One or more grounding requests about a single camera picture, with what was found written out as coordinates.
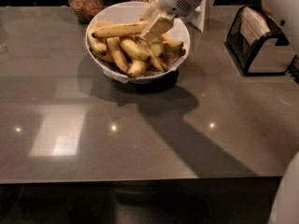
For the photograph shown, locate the white bowl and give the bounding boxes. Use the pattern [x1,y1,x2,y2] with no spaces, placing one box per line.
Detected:
[85,1,190,84]

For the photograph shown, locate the glass jar with nuts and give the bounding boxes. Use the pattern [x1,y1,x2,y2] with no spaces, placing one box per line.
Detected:
[68,0,105,23]

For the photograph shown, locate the upright stem banana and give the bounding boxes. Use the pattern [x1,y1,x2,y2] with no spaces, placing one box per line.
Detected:
[149,38,164,58]

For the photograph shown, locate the long spotted banana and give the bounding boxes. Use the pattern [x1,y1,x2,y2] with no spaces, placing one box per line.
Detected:
[107,37,129,74]

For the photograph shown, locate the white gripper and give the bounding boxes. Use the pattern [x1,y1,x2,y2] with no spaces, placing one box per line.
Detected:
[140,0,202,41]

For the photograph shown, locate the bottom front banana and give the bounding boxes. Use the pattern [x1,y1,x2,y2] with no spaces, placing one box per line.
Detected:
[127,59,147,77]

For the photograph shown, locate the black napkin dispenser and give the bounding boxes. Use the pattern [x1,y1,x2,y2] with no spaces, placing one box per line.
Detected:
[225,7,296,76]

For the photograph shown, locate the right short banana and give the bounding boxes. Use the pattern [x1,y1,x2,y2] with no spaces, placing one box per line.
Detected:
[163,40,184,52]

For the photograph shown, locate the centre plump banana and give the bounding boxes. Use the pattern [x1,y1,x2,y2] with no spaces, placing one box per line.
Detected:
[119,37,150,61]

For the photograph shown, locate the left edge banana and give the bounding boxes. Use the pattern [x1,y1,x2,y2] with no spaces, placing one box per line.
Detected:
[87,21,112,56]

